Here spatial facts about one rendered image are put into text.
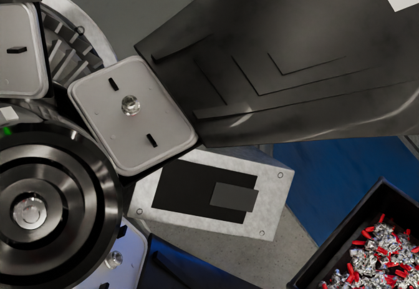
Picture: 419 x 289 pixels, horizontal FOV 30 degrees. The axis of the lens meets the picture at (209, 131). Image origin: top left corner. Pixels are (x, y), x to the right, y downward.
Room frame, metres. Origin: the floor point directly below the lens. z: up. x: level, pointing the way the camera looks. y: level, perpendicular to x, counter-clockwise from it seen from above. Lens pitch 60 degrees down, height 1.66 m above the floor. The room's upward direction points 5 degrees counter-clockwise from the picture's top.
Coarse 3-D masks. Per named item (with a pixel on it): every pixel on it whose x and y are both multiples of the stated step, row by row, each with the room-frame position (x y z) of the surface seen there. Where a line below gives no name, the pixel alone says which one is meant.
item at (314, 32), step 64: (256, 0) 0.38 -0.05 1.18; (320, 0) 0.38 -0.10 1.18; (384, 0) 0.39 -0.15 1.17; (192, 64) 0.33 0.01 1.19; (256, 64) 0.32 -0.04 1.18; (320, 64) 0.33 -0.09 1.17; (384, 64) 0.33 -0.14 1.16; (256, 128) 0.27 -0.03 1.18; (320, 128) 0.28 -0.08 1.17; (384, 128) 0.28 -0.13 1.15
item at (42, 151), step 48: (0, 144) 0.23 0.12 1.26; (48, 144) 0.24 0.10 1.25; (96, 144) 0.24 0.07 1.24; (0, 192) 0.21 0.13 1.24; (48, 192) 0.22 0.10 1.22; (96, 192) 0.22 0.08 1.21; (0, 240) 0.19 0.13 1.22; (48, 240) 0.19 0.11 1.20; (96, 240) 0.19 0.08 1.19; (0, 288) 0.17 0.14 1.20; (48, 288) 0.17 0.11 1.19
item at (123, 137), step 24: (96, 72) 0.33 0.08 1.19; (120, 72) 0.33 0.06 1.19; (144, 72) 0.33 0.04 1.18; (72, 96) 0.31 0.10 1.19; (96, 96) 0.31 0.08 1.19; (120, 96) 0.31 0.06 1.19; (144, 96) 0.31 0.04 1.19; (168, 96) 0.30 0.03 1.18; (96, 120) 0.29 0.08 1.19; (120, 120) 0.28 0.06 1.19; (144, 120) 0.28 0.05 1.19; (168, 120) 0.28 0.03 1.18; (120, 144) 0.26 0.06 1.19; (144, 144) 0.26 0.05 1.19; (168, 144) 0.26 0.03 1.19; (192, 144) 0.26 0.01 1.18; (120, 168) 0.25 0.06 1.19; (144, 168) 0.25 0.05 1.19
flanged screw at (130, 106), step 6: (126, 96) 0.30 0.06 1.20; (132, 96) 0.30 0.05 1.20; (126, 102) 0.29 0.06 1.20; (132, 102) 0.29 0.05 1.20; (138, 102) 0.29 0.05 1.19; (126, 108) 0.29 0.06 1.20; (132, 108) 0.29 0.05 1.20; (138, 108) 0.29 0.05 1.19; (126, 114) 0.29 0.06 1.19; (132, 114) 0.28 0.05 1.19
